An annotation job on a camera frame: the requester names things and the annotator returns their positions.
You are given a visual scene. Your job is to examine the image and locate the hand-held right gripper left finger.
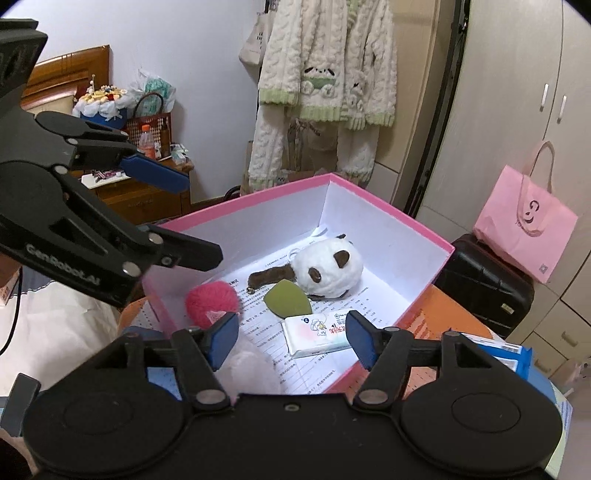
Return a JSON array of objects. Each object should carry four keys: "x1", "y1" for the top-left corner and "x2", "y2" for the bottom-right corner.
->
[{"x1": 95, "y1": 311, "x2": 240, "y2": 412}]

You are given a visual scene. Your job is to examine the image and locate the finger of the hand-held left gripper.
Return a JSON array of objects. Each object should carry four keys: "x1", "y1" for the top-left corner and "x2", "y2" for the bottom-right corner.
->
[
  {"x1": 36, "y1": 111, "x2": 191, "y2": 195},
  {"x1": 134, "y1": 224, "x2": 224, "y2": 273}
]

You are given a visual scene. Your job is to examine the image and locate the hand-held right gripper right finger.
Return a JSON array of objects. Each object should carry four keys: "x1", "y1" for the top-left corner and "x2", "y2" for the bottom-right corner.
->
[{"x1": 345, "y1": 310, "x2": 500, "y2": 411}]

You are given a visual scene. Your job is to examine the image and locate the pink yarn ball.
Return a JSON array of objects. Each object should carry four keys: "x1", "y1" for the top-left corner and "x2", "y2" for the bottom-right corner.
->
[{"x1": 185, "y1": 281, "x2": 241, "y2": 329}]

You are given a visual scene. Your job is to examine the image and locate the white mesh pouf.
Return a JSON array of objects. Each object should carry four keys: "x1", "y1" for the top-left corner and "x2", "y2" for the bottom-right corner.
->
[{"x1": 216, "y1": 346, "x2": 283, "y2": 397}]

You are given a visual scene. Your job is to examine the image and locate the white wet wipes pack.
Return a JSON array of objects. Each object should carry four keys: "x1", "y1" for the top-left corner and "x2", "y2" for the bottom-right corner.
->
[{"x1": 281, "y1": 310, "x2": 357, "y2": 360}]

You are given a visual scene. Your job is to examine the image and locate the olive green sponge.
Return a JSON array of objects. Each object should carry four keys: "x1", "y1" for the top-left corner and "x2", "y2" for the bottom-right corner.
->
[{"x1": 263, "y1": 281, "x2": 311, "y2": 319}]

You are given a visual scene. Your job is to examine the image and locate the brown furry tail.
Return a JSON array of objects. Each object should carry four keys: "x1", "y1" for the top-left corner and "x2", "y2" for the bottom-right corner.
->
[{"x1": 248, "y1": 265, "x2": 295, "y2": 293}]

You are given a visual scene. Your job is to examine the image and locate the white panda plush toy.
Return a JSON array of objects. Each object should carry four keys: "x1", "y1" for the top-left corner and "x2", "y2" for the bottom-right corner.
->
[{"x1": 291, "y1": 234, "x2": 365, "y2": 302}]

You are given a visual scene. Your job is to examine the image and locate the pink cardboard box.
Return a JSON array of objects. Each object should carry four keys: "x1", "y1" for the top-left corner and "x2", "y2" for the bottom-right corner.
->
[{"x1": 141, "y1": 173, "x2": 456, "y2": 396}]

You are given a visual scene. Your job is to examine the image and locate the blue plastic packet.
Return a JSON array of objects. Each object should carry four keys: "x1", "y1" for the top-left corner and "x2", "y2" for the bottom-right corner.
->
[{"x1": 455, "y1": 330, "x2": 534, "y2": 380}]

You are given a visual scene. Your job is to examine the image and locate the orange drink bottle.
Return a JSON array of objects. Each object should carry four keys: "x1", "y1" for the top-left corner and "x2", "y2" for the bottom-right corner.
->
[{"x1": 140, "y1": 124, "x2": 157, "y2": 158}]

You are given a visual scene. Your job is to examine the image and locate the wooden nightstand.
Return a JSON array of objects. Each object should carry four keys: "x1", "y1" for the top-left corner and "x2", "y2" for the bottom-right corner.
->
[{"x1": 81, "y1": 156, "x2": 195, "y2": 228}]

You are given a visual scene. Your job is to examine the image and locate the plaid basket bag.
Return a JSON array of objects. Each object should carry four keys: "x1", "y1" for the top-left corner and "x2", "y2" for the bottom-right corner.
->
[{"x1": 127, "y1": 92, "x2": 173, "y2": 160}]

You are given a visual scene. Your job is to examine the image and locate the patchwork knitted blanket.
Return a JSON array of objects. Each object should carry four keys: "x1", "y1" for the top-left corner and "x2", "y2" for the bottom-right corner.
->
[{"x1": 117, "y1": 282, "x2": 575, "y2": 467}]

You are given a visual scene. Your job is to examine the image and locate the white green plastic bag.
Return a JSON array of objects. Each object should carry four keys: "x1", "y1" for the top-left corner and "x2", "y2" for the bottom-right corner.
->
[{"x1": 129, "y1": 69, "x2": 177, "y2": 117}]

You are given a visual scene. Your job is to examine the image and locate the flower bouquet blue wrap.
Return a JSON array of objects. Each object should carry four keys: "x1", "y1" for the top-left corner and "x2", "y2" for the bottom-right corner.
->
[{"x1": 71, "y1": 82, "x2": 130, "y2": 131}]

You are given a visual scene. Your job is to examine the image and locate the cream knitted pants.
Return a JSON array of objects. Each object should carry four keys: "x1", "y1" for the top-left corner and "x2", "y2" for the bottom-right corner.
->
[{"x1": 247, "y1": 108, "x2": 382, "y2": 191}]

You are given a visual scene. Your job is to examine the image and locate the black suitcase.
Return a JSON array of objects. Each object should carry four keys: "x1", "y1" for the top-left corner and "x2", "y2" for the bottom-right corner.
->
[{"x1": 434, "y1": 233, "x2": 535, "y2": 340}]

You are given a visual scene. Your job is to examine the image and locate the wooden headboard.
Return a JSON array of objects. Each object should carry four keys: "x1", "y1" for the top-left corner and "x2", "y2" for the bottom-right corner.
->
[{"x1": 21, "y1": 45, "x2": 112, "y2": 112}]

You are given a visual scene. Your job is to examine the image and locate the brown paper bag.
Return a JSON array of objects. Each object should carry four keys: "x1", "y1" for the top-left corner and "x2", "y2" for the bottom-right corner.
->
[{"x1": 276, "y1": 119, "x2": 334, "y2": 185}]

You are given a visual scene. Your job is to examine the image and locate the beige canvas tote bag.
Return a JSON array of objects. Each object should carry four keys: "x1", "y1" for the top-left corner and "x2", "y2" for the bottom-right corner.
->
[{"x1": 239, "y1": 8, "x2": 279, "y2": 85}]

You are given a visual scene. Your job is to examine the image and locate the pink tote bag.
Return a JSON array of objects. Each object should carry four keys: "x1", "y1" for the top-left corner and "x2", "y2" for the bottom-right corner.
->
[{"x1": 473, "y1": 141, "x2": 579, "y2": 284}]

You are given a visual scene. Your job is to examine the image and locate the cream knitted cardigan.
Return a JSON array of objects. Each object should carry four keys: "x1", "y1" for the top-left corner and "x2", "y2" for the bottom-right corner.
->
[{"x1": 257, "y1": 0, "x2": 398, "y2": 131}]

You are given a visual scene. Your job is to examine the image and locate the black clothes rack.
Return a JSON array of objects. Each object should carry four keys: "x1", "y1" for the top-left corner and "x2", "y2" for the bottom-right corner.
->
[{"x1": 412, "y1": 0, "x2": 470, "y2": 217}]

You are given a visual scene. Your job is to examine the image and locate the tall beige wooden panel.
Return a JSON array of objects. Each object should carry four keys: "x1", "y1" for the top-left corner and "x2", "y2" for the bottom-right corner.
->
[{"x1": 373, "y1": 0, "x2": 456, "y2": 205}]

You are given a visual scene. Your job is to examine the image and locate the light wood wardrobe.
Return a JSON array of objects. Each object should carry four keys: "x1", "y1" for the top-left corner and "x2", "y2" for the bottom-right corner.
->
[{"x1": 416, "y1": 0, "x2": 591, "y2": 385}]

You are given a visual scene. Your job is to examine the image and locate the black cable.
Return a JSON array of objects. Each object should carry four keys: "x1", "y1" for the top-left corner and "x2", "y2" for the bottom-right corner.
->
[{"x1": 0, "y1": 263, "x2": 25, "y2": 357}]

